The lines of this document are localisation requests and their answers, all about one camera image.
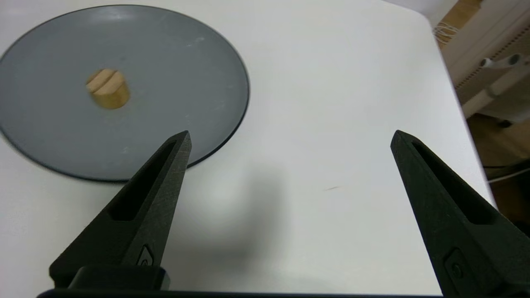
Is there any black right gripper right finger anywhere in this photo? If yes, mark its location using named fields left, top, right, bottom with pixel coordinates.
left=390, top=130, right=530, bottom=298

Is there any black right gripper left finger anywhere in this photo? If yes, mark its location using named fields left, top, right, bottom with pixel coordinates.
left=49, top=130, right=193, bottom=291

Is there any small wooden cylinder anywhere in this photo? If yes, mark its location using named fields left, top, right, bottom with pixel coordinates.
left=86, top=69, right=131, bottom=110

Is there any gray round plate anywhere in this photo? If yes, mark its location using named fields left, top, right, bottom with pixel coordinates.
left=0, top=5, right=251, bottom=183

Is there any white metal rack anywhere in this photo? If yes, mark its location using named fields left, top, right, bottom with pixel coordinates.
left=439, top=0, right=530, bottom=124

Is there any brown cardboard box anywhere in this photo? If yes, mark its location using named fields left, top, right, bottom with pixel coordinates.
left=438, top=0, right=484, bottom=50

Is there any white cable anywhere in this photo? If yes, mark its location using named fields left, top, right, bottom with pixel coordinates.
left=487, top=167, right=530, bottom=184

